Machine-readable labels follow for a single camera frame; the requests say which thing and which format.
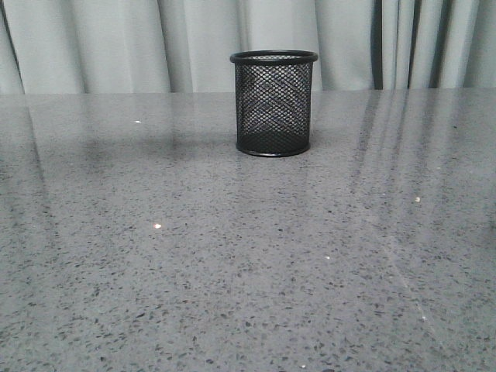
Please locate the black mesh pen bucket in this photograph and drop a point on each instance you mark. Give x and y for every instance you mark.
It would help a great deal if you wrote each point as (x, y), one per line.
(273, 90)

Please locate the light grey curtain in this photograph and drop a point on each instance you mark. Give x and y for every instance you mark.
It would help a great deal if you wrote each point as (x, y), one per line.
(184, 46)

